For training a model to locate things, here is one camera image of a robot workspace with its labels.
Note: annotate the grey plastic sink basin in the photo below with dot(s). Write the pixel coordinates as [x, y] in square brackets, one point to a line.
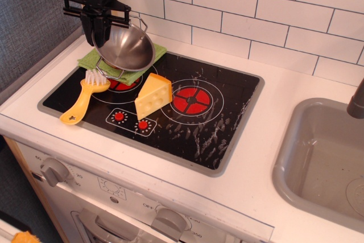
[319, 168]

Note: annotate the yellow toy cheese wedge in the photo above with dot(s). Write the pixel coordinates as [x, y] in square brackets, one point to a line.
[154, 94]

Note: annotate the grey right oven knob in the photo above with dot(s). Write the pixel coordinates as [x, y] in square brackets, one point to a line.
[169, 223]

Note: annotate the green folded towel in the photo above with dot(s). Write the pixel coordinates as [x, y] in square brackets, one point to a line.
[124, 67]

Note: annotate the yellow dish brush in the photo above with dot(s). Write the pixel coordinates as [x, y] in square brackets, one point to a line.
[94, 82]

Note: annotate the small stainless steel pan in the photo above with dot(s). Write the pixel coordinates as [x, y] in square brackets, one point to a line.
[129, 48]

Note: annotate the orange fuzzy object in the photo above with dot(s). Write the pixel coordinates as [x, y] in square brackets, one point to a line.
[24, 237]

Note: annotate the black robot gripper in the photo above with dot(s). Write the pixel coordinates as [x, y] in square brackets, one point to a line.
[110, 12]

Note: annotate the grey left oven knob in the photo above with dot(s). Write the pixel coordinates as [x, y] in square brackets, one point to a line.
[54, 171]

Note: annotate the grey oven door handle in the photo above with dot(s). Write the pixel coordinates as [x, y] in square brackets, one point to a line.
[108, 229]

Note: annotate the grey oven knob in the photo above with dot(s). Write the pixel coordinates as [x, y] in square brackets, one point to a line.
[54, 171]
[169, 223]

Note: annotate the grey faucet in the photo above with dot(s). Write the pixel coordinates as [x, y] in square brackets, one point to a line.
[355, 107]

